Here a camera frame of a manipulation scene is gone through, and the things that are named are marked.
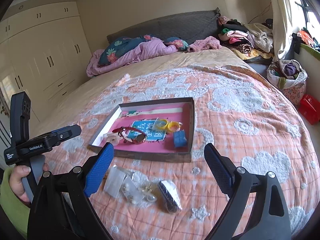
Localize cream hair claw clip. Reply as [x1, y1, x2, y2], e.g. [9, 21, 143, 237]
[103, 132, 122, 146]

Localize clear bag of earrings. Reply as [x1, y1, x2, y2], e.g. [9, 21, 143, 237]
[104, 165, 157, 205]

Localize black hair comb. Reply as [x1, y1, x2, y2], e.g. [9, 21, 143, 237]
[158, 180, 182, 213]

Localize green sleeve forearm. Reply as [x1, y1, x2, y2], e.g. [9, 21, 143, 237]
[1, 168, 30, 239]

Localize left hand painted nails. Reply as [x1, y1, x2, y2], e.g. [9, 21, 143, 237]
[9, 165, 31, 205]

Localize small blue box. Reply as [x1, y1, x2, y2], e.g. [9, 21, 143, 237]
[173, 130, 188, 148]

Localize brown shallow cardboard box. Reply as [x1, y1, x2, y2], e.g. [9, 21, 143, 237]
[89, 98, 195, 163]

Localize cream wardrobe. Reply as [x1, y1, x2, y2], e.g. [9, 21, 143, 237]
[1, 2, 91, 133]

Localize red plastic box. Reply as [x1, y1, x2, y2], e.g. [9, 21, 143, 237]
[298, 94, 320, 125]

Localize floral fabric bag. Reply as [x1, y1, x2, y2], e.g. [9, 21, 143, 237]
[267, 59, 308, 106]

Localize dark floral pillow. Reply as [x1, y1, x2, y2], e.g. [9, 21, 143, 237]
[99, 34, 189, 65]

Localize pink fuzzy garment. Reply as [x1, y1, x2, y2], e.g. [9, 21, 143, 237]
[187, 36, 222, 52]

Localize pile of clothes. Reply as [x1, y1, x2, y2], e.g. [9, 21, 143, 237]
[217, 16, 274, 64]

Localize pink crumpled blanket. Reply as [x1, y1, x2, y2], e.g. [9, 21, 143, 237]
[86, 37, 178, 77]

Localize dark grey headboard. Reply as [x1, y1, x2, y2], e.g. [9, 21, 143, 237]
[107, 8, 221, 44]

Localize cream curtain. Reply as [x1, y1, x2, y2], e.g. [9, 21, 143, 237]
[271, 0, 293, 61]

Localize window with metal grille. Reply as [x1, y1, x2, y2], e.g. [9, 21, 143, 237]
[290, 0, 319, 36]

